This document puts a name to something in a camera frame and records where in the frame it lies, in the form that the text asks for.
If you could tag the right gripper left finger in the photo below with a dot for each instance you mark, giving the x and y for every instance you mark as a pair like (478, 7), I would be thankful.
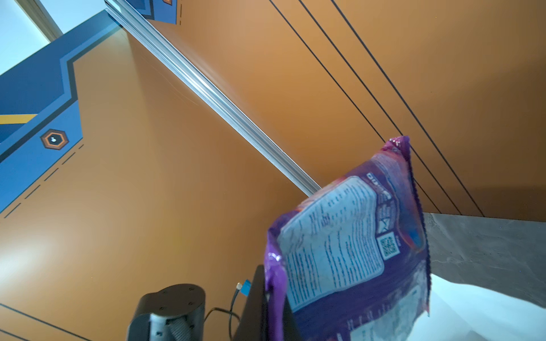
(253, 322)

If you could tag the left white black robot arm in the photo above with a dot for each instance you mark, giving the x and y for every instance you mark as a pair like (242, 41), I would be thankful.
(173, 313)

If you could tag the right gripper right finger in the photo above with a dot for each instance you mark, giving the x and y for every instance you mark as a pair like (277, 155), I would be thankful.
(290, 331)

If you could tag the purple Fox's candy bag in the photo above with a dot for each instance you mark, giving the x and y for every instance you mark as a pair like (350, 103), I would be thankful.
(352, 261)

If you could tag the left aluminium corner post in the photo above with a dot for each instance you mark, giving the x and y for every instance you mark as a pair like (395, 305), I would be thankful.
(140, 28)

